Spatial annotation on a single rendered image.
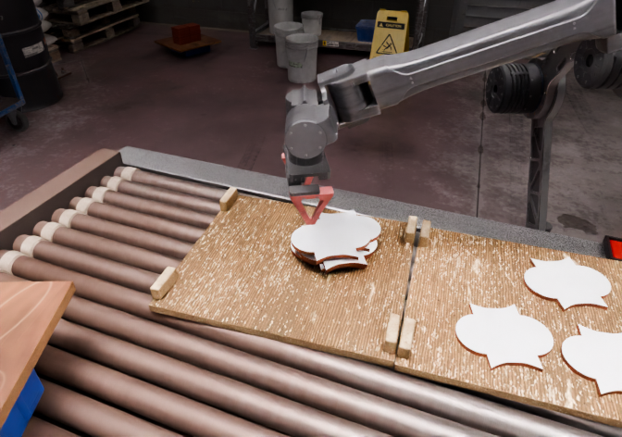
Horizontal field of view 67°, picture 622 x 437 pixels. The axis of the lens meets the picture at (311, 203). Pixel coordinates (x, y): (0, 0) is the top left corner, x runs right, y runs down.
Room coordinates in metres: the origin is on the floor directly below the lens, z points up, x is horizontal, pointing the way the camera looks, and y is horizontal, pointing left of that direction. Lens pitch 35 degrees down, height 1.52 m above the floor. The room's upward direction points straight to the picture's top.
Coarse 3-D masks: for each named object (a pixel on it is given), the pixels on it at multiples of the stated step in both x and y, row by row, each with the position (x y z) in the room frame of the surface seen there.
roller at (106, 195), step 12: (96, 192) 0.92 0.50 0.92; (108, 192) 0.92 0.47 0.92; (108, 204) 0.90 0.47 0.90; (120, 204) 0.89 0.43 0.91; (132, 204) 0.88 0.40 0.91; (144, 204) 0.87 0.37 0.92; (156, 204) 0.87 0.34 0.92; (156, 216) 0.85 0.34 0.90; (168, 216) 0.84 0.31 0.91; (180, 216) 0.83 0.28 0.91; (192, 216) 0.83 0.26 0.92; (204, 216) 0.83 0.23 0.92; (204, 228) 0.81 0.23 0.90; (408, 276) 0.65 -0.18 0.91
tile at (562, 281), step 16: (528, 272) 0.62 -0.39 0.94; (544, 272) 0.62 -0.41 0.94; (560, 272) 0.62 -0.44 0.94; (576, 272) 0.62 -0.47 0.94; (592, 272) 0.62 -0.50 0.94; (528, 288) 0.59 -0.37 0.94; (544, 288) 0.58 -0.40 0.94; (560, 288) 0.58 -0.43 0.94; (576, 288) 0.58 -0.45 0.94; (592, 288) 0.58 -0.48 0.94; (608, 288) 0.58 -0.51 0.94; (560, 304) 0.55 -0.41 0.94; (576, 304) 0.55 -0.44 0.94; (592, 304) 0.55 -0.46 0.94
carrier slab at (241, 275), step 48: (240, 240) 0.72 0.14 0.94; (288, 240) 0.72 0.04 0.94; (384, 240) 0.72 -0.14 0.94; (192, 288) 0.59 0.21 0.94; (240, 288) 0.59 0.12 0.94; (288, 288) 0.59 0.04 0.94; (336, 288) 0.59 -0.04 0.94; (384, 288) 0.59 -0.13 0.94; (288, 336) 0.49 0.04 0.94; (336, 336) 0.49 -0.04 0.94; (384, 336) 0.49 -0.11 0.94
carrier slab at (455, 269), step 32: (416, 256) 0.67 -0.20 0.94; (448, 256) 0.67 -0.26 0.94; (480, 256) 0.67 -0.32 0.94; (512, 256) 0.67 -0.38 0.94; (544, 256) 0.67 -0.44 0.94; (576, 256) 0.67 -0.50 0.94; (416, 288) 0.59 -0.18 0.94; (448, 288) 0.59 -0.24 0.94; (480, 288) 0.59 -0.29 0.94; (512, 288) 0.59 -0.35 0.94; (416, 320) 0.52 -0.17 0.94; (448, 320) 0.52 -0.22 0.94; (544, 320) 0.52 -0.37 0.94; (576, 320) 0.52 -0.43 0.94; (608, 320) 0.52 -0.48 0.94; (416, 352) 0.46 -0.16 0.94; (448, 352) 0.46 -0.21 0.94; (480, 384) 0.40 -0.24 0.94; (512, 384) 0.40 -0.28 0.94; (544, 384) 0.40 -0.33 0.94; (576, 384) 0.40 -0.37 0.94; (576, 416) 0.36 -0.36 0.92; (608, 416) 0.35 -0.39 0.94
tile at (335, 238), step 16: (320, 224) 0.71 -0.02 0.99; (336, 224) 0.71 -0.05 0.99; (352, 224) 0.71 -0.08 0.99; (304, 240) 0.66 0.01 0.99; (320, 240) 0.66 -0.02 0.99; (336, 240) 0.66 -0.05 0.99; (352, 240) 0.66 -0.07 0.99; (368, 240) 0.66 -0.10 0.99; (320, 256) 0.62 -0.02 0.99; (336, 256) 0.62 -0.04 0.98; (352, 256) 0.62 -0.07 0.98
